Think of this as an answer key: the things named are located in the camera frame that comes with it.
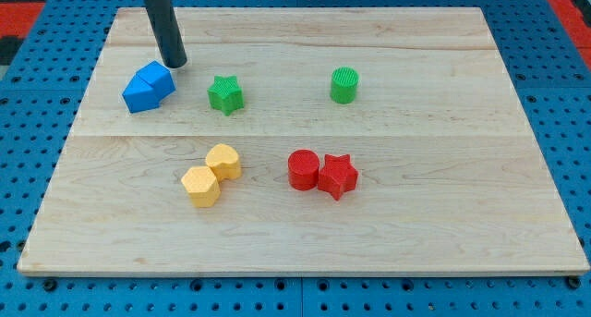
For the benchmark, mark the red star block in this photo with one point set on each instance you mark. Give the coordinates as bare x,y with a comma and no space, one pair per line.
338,175

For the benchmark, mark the green star block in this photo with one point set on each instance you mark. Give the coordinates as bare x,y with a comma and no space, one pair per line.
225,94

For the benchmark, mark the red cylinder block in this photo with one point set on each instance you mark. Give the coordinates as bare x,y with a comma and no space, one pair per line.
303,169

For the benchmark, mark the yellow heart block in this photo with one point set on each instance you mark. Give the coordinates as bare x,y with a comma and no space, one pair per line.
224,162

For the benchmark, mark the green cylinder block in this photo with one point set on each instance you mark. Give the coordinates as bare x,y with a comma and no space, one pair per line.
344,85

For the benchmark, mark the yellow hexagon block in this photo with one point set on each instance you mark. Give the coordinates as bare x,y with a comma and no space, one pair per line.
202,186

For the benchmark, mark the blue pentagon block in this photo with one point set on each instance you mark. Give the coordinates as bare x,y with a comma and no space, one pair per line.
139,96

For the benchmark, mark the blue cube block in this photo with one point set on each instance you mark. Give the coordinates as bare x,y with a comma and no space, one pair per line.
159,77

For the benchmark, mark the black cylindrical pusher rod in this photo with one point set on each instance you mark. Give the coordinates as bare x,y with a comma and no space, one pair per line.
166,31

